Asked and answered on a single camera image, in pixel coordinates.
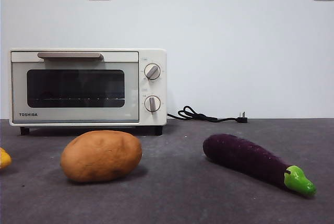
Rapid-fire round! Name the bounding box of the round oven temperature knob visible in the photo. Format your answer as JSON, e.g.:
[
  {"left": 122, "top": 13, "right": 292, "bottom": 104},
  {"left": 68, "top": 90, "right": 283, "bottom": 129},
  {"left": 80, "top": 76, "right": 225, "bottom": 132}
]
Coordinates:
[{"left": 144, "top": 63, "right": 161, "bottom": 80}]

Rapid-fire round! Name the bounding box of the round oven timer knob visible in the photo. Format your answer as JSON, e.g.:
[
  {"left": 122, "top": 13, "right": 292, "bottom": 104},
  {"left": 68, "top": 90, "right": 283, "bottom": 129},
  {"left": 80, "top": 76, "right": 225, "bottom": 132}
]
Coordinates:
[{"left": 144, "top": 95, "right": 161, "bottom": 115}]

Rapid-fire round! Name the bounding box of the black power cable with plug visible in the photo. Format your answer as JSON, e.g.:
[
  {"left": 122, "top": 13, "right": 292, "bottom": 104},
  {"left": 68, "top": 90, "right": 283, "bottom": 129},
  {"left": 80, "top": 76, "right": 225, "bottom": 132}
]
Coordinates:
[{"left": 166, "top": 105, "right": 249, "bottom": 125}]

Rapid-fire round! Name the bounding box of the white Toshiba toaster oven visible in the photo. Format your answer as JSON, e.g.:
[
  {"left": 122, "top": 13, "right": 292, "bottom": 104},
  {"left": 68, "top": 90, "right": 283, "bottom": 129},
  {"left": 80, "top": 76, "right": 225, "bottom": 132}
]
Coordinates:
[{"left": 9, "top": 48, "right": 167, "bottom": 136}]

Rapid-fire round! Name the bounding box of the glass oven door with handle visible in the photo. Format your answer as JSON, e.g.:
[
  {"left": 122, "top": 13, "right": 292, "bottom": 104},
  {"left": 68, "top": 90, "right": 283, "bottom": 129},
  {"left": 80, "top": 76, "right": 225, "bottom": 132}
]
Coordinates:
[{"left": 10, "top": 51, "right": 139, "bottom": 124}]

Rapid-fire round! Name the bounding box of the yellow vegetable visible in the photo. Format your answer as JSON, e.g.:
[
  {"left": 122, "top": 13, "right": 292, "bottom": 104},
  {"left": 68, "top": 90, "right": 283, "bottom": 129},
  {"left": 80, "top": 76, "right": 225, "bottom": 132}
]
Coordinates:
[{"left": 0, "top": 147, "right": 13, "bottom": 170}]

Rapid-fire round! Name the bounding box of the brown potato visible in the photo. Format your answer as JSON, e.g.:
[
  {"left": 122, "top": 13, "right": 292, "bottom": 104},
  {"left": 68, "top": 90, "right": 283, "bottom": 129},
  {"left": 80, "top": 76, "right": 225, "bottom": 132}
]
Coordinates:
[{"left": 60, "top": 129, "right": 143, "bottom": 183}]

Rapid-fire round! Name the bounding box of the purple eggplant with green stem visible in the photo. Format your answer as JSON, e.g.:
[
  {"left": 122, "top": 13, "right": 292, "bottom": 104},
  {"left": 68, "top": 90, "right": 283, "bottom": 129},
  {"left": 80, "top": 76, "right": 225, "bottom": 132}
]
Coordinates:
[{"left": 202, "top": 133, "right": 317, "bottom": 198}]

